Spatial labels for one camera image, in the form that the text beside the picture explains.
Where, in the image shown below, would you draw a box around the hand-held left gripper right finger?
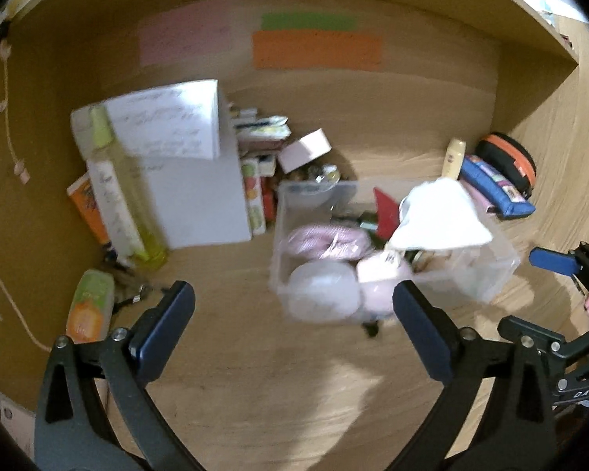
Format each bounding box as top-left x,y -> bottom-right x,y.
393,279 -> 556,471

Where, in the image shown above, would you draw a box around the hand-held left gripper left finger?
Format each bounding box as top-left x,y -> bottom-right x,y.
33,281 -> 197,471

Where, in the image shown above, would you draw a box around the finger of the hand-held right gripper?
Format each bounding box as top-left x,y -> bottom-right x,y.
498,315 -> 570,354
529,242 -> 589,305

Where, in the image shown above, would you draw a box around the clear plastic storage box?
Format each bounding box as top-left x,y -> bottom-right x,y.
269,179 -> 521,325

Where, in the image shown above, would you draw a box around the white cloth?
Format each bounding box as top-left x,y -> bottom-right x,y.
389,179 -> 493,251

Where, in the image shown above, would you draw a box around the dark green bottle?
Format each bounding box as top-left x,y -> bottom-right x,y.
334,211 -> 380,232

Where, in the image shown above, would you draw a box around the red card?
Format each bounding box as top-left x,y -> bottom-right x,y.
373,186 -> 403,239

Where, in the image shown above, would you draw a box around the pale pink plush ball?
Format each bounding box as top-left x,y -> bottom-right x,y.
356,250 -> 413,317

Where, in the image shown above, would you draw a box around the gold and white trinket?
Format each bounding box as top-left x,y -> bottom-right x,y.
402,248 -> 452,273

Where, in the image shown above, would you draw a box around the green and orange tube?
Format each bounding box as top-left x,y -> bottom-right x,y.
66,270 -> 116,344

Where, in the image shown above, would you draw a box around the blue pencil case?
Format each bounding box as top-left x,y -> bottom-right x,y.
459,155 -> 536,220

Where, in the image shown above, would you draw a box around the pink pouch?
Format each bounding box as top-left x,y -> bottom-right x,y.
459,179 -> 496,214

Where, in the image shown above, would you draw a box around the white round case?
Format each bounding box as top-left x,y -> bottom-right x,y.
287,261 -> 364,322

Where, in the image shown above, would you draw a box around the black and orange case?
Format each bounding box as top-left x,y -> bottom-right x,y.
475,132 -> 537,201

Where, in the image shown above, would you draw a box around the yellow-green bottle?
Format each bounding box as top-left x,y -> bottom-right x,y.
89,105 -> 169,268

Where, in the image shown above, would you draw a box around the pink knitted item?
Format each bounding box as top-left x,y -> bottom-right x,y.
287,225 -> 371,262

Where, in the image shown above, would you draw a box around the white box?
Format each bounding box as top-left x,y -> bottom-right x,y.
142,83 -> 253,250

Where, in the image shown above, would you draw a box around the yellow tube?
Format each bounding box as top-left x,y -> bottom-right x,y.
441,138 -> 467,180

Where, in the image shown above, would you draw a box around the orange box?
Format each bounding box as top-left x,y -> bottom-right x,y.
67,172 -> 111,246

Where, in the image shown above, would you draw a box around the tall white printed carton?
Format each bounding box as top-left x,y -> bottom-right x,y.
71,108 -> 144,262

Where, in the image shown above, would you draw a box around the fruit printed carton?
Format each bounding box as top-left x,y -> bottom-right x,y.
240,154 -> 268,236

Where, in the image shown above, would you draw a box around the small glass jars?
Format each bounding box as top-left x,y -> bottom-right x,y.
289,164 -> 344,183

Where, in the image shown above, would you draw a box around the white handwritten paper sheet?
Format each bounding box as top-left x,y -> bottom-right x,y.
103,79 -> 220,160

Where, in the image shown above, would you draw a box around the small pink box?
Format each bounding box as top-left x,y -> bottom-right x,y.
278,128 -> 332,173

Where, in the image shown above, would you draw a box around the stack of small packets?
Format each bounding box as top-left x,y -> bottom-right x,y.
230,105 -> 291,158

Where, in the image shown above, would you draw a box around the small white ornaments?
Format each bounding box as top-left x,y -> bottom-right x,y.
486,0 -> 576,50

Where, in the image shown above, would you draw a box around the orange paper sheet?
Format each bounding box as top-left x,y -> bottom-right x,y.
252,30 -> 382,70

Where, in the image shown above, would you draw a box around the pink paper sheet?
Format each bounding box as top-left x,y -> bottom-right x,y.
138,0 -> 234,67

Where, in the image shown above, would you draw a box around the green paper strip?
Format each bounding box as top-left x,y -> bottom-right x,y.
261,12 -> 358,31

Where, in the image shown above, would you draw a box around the dark metal keychain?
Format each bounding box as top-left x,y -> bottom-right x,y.
105,252 -> 175,307

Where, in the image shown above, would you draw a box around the beige hanging cord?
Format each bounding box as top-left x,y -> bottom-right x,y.
0,10 -> 51,351

